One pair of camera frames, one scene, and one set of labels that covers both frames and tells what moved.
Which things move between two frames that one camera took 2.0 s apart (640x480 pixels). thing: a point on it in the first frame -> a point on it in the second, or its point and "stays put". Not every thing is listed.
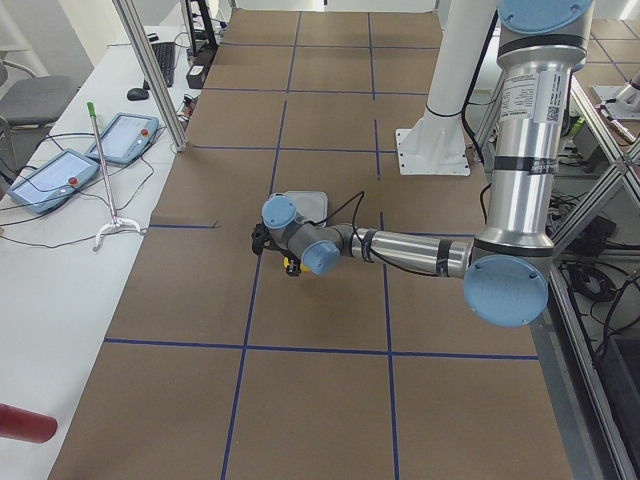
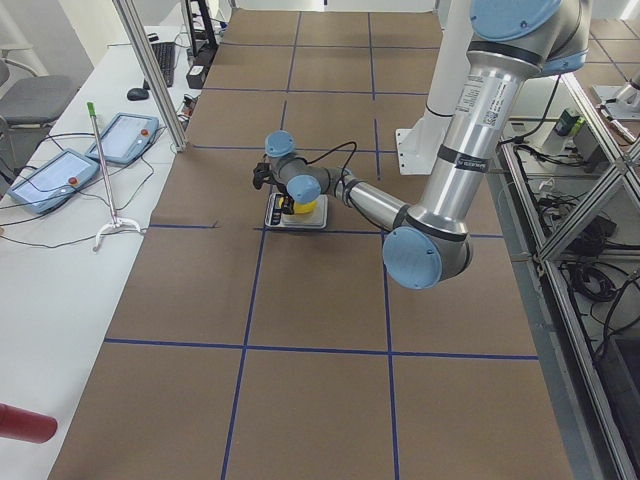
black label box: x=196 y=75 stays put
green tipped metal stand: x=115 y=220 stays put
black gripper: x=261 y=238 -> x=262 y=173
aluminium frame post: x=151 y=76 stays put
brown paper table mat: x=219 y=367 stays put
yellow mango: x=286 y=263 -> x=304 y=208
